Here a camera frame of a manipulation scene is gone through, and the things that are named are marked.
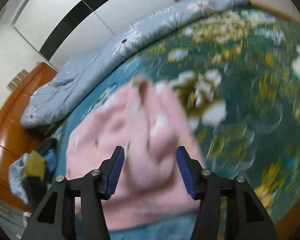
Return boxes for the wooden bed frame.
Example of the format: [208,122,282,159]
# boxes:
[250,1,300,27]

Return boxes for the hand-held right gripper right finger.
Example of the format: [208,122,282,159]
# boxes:
[176,146,280,240]

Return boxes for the yellow cloth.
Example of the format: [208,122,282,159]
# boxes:
[24,151,47,180]

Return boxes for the pink floral fleece garment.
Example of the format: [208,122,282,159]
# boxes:
[65,79,208,232]

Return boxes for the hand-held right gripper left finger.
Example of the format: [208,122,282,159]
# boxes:
[20,146,125,240]

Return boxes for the white wardrobe with black stripe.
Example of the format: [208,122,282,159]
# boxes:
[12,0,183,72]

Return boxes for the green floral bed blanket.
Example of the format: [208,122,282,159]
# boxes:
[49,6,300,240]

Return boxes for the white ribbed wall fixture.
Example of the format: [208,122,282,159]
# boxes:
[7,69,28,91]

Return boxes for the wooden headboard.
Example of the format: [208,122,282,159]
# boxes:
[0,62,58,212]

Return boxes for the blue-grey floral quilt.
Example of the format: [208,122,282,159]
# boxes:
[20,0,252,129]

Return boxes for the light blue cloth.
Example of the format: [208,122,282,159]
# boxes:
[9,154,30,202]

